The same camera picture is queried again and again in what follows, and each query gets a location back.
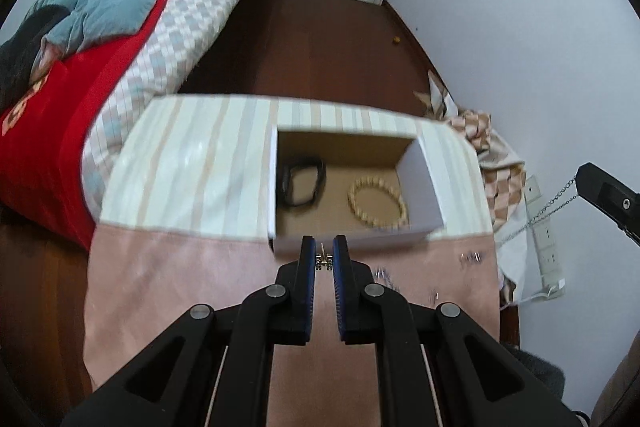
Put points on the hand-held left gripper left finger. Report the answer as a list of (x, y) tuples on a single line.
[(309, 274)]

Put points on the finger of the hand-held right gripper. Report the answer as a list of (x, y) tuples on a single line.
[(602, 197)]

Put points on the brown checkered cloth bag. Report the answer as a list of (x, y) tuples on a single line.
[(492, 157)]

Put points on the dark cloth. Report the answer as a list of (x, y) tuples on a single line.
[(22, 52)]

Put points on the white cardboard box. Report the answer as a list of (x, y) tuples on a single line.
[(420, 187)]

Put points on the striped cloth covered table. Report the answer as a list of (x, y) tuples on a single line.
[(180, 227)]

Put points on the brown cloth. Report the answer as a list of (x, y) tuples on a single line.
[(617, 389)]

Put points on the checkered bed mattress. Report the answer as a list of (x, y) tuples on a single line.
[(175, 37)]

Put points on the silver jewellery piece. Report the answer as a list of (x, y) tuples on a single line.
[(324, 262)]

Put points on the bed with red blanket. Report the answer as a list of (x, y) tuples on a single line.
[(65, 97)]

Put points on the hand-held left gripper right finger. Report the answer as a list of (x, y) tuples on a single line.
[(339, 277)]

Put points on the white power strip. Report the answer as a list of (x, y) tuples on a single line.
[(542, 237)]

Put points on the grey cloth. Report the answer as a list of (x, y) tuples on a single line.
[(537, 364)]

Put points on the small silver jewelry piece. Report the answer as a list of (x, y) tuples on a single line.
[(470, 258), (435, 294), (383, 275)]

